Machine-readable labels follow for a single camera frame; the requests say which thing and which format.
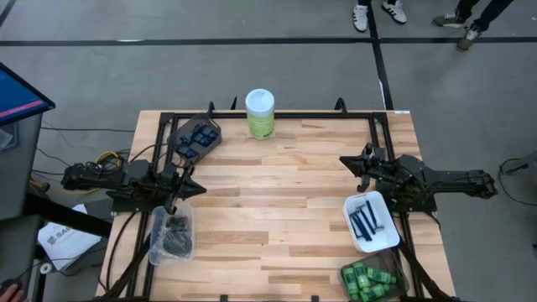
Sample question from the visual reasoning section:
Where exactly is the white plastic bin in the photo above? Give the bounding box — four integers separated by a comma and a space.
342, 190, 401, 254

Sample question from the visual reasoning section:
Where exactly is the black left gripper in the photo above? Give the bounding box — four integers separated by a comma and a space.
145, 163, 208, 216

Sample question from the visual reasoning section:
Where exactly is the dark grey plastic bin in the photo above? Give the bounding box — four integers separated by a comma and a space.
166, 112, 223, 167

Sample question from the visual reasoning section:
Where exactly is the black computer mouse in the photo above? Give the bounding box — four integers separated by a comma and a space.
0, 278, 23, 294

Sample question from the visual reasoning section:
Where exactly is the green disinfecting wipes canister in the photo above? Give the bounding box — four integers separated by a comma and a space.
244, 88, 277, 141

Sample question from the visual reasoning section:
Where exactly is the person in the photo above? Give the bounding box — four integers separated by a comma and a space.
431, 0, 518, 53
352, 0, 408, 34

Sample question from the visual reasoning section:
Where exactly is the black aluminium table frame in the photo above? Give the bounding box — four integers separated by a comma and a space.
98, 96, 458, 302

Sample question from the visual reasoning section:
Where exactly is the yellow floor cable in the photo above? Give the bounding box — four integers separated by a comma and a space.
29, 149, 125, 197

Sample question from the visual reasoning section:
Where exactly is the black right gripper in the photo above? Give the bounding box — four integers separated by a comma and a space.
339, 143, 404, 194

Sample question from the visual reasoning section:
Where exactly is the black floor cable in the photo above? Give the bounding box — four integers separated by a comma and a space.
498, 157, 537, 208

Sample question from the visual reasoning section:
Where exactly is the grey transparent plastic bin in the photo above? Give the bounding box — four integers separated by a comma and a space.
338, 250, 410, 302

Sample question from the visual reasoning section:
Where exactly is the white printed paper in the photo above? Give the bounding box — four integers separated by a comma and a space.
36, 203, 103, 273

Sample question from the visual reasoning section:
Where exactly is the clear plastic bin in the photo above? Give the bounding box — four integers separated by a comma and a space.
149, 204, 196, 267

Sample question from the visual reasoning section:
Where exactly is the black item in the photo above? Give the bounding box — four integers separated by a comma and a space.
164, 214, 190, 231
160, 226, 185, 253
167, 233, 195, 258

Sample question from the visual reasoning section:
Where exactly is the blue screen computer monitor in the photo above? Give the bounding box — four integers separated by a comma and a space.
0, 61, 57, 128

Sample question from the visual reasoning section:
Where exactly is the blue disposable razor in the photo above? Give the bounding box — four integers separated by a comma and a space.
355, 205, 378, 242
347, 211, 367, 242
365, 200, 385, 234

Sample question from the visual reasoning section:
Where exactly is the person's hand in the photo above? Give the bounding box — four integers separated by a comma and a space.
0, 284, 27, 302

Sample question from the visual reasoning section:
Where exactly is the black stand leg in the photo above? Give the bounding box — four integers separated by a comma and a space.
23, 193, 113, 239

